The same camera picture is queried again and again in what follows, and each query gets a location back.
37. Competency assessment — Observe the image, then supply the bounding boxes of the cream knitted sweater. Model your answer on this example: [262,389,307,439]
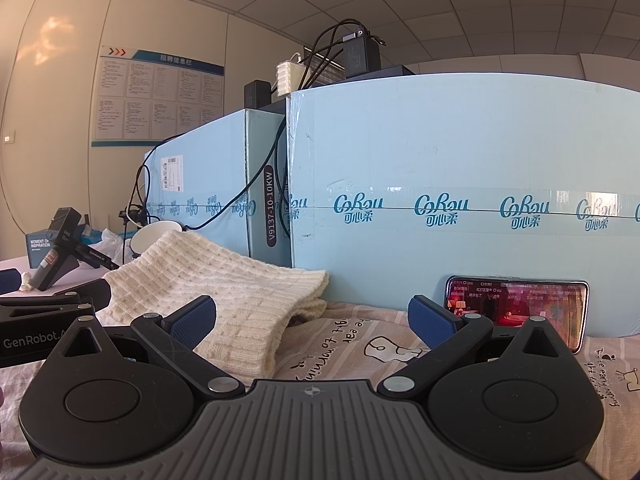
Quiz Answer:
[98,231,329,385]

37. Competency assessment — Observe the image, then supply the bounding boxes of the small dark blue box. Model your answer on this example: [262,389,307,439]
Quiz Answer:
[25,229,58,269]

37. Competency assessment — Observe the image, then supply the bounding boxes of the black handheld scanner device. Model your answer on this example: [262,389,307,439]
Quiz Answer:
[30,207,118,292]

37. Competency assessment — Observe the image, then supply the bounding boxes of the smartphone with red screen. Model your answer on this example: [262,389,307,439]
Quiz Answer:
[445,275,589,353]

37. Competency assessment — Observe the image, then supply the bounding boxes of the white round bowl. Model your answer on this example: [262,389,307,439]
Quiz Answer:
[130,220,182,258]

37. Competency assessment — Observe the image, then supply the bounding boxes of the patterned pink bed sheet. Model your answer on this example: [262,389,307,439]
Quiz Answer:
[1,302,639,479]

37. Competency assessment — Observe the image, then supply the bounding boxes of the large light blue box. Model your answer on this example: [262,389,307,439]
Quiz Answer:
[286,73,639,337]

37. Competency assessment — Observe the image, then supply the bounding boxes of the smaller light blue box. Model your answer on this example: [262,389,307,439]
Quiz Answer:
[145,110,291,266]

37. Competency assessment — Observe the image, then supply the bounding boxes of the white ribbed plastic block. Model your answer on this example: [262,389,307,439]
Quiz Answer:
[277,61,305,96]

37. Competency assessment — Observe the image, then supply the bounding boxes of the black power adapter on box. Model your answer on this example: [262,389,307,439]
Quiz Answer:
[342,27,385,79]

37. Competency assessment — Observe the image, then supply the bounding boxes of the blue white wall poster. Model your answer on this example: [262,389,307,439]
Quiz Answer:
[91,46,224,146]

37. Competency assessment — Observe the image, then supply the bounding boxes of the black cable over box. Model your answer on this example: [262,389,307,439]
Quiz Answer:
[121,18,374,241]

